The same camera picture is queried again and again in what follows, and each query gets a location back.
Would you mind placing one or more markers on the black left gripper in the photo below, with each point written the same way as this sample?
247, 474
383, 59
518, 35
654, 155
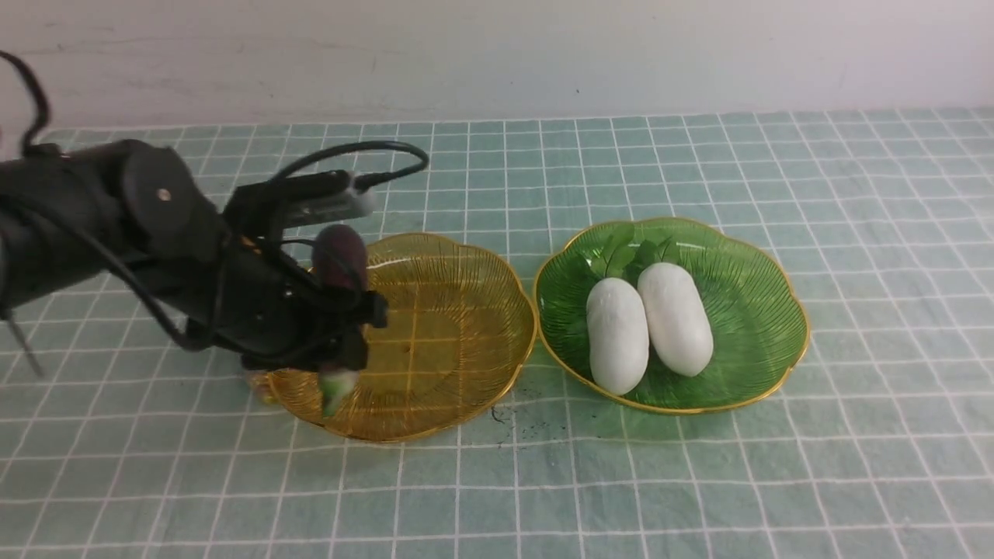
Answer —
257, 303

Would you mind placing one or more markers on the purple eggplant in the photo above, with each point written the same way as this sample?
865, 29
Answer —
340, 257
258, 382

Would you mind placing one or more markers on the white radish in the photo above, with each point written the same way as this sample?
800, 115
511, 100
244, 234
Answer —
678, 326
615, 318

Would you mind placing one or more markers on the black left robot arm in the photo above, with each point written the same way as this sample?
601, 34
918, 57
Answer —
68, 218

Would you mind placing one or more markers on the amber plastic plate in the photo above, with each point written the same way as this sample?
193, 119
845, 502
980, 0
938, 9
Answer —
460, 329

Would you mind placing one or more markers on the green plastic plate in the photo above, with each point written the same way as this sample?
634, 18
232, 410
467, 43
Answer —
761, 330

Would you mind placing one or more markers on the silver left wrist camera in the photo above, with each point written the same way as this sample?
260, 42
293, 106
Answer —
267, 209

